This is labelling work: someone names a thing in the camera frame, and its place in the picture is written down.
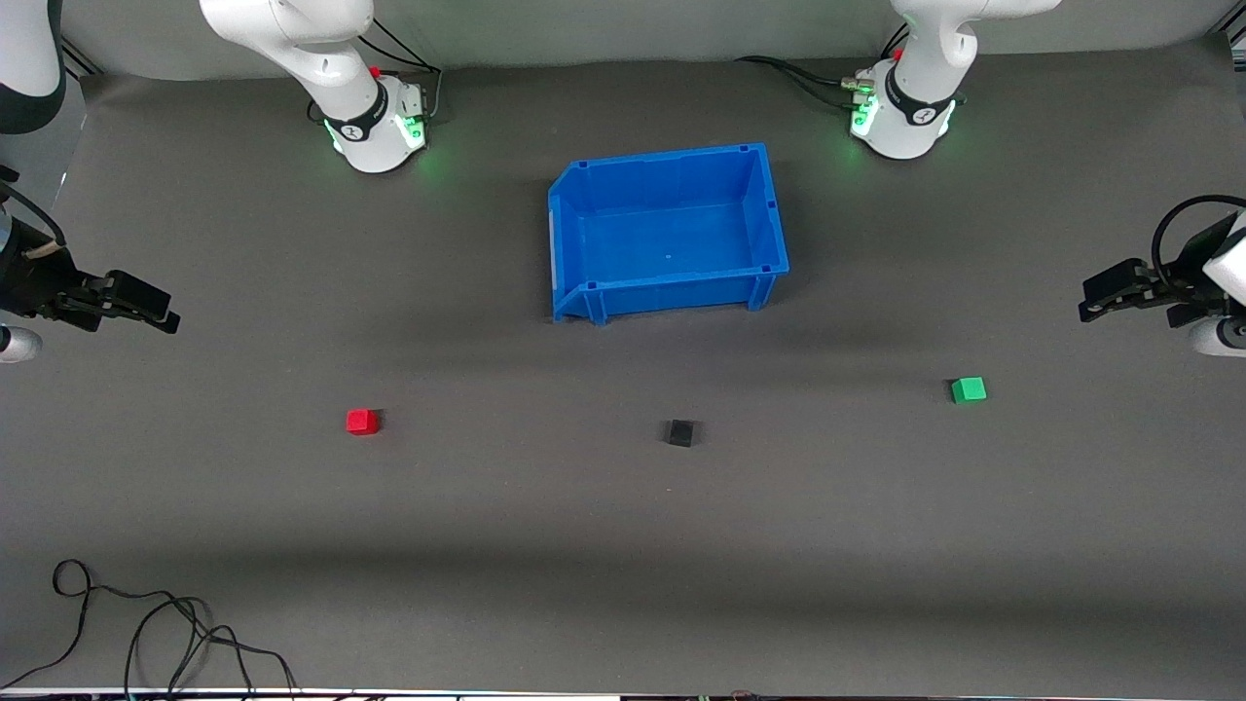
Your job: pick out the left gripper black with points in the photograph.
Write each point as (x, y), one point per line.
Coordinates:
(1181, 276)

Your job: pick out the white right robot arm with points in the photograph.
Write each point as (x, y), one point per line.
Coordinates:
(321, 58)

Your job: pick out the small black cube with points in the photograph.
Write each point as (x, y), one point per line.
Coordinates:
(680, 433)

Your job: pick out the small red cube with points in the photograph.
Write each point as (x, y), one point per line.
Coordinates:
(362, 423)

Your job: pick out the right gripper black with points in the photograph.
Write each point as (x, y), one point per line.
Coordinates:
(31, 285)

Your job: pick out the blue plastic storage bin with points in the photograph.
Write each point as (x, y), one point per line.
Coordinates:
(672, 234)

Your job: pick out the dark grey table mat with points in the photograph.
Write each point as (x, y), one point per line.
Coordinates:
(584, 545)

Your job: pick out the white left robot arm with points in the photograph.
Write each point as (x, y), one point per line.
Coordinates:
(925, 97)

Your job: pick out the small green cube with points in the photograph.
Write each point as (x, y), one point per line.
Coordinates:
(969, 390)

